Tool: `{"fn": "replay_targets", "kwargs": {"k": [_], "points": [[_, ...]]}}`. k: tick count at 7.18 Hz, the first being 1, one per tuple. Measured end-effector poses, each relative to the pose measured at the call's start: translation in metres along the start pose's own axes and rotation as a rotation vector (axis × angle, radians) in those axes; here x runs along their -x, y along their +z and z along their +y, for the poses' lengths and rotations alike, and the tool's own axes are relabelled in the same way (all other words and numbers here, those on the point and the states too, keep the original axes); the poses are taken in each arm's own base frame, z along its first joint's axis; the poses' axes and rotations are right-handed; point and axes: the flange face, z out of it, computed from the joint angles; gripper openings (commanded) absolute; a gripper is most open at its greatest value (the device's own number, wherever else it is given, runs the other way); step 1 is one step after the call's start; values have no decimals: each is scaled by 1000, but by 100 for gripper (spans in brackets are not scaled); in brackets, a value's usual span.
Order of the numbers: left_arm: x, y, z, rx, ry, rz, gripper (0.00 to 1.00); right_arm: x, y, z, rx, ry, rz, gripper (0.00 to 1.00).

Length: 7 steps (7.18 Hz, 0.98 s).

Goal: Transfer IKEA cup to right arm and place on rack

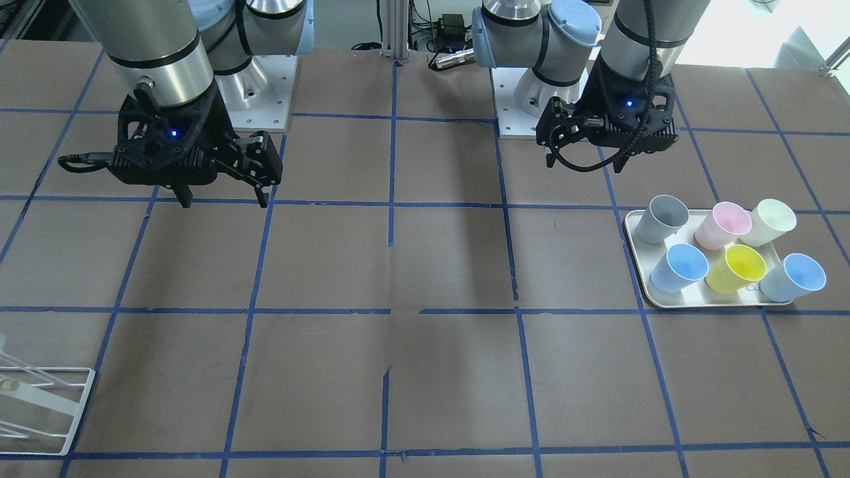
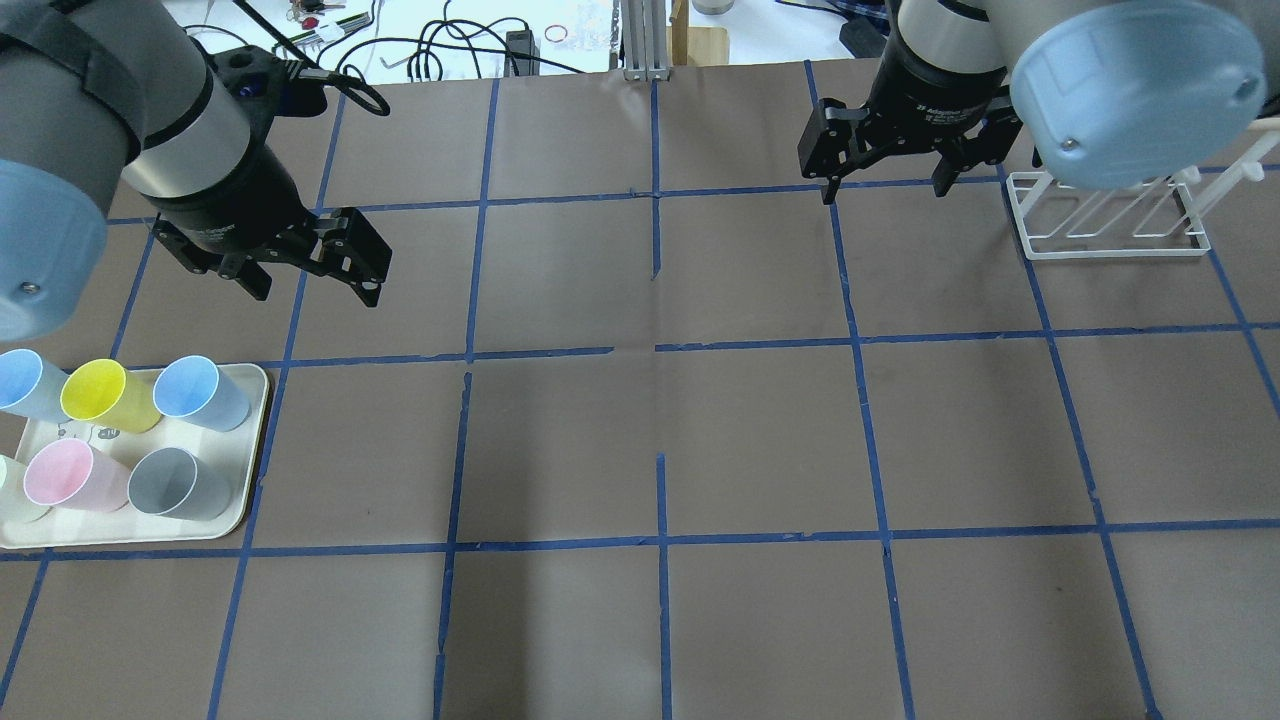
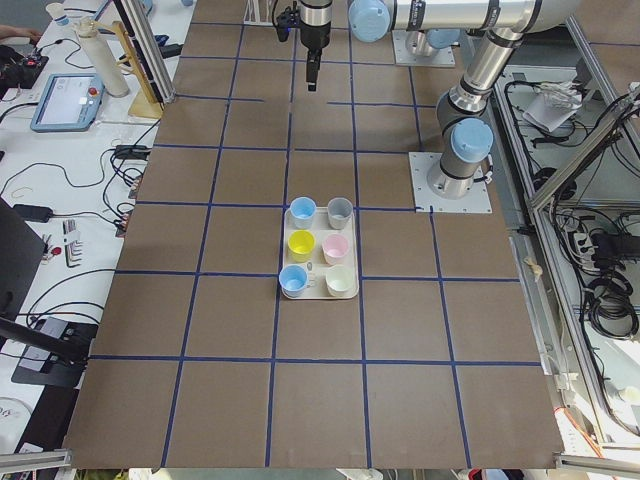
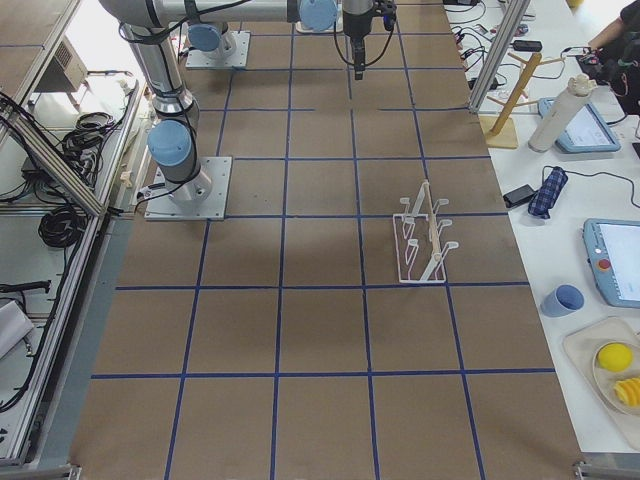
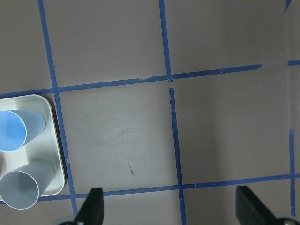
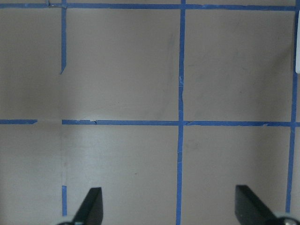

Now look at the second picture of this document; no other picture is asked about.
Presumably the black cable bundle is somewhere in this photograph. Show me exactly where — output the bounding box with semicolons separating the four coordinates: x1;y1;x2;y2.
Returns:
335;18;586;83

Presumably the white wire cup rack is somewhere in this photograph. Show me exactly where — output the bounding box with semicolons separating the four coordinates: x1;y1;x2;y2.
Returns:
1005;118;1279;261

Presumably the light blue plastic cup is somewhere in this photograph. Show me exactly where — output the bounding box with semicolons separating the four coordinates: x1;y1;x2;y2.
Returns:
1;348;70;424

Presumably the cream plastic tray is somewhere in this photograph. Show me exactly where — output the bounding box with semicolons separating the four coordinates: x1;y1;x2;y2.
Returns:
1;363;273;551

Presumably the pale green plastic cup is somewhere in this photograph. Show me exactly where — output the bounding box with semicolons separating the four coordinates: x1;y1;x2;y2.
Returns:
1;455;50;524

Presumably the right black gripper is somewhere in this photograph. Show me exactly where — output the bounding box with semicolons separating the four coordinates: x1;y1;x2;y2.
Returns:
797;40;1023;206

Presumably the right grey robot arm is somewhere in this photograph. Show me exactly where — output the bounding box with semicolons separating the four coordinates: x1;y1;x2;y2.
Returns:
797;1;1277;204

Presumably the grey plastic cup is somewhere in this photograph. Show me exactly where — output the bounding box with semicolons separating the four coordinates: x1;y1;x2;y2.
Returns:
127;447;230;521

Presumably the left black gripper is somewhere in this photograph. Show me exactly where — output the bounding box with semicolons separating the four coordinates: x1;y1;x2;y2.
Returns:
150;150;393;307

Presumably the pink plastic cup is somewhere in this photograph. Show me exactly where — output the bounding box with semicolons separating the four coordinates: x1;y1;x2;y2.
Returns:
23;438;131;512

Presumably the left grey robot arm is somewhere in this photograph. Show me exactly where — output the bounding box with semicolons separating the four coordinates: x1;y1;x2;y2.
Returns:
1;1;393;342

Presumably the yellow plastic cup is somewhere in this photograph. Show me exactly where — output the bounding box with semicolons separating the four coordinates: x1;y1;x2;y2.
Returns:
59;359;163;434

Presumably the wooden stand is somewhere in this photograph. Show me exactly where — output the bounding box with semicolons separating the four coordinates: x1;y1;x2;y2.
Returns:
667;1;730;67

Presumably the aluminium frame post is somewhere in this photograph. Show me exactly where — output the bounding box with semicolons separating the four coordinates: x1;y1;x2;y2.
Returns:
614;0;671;81

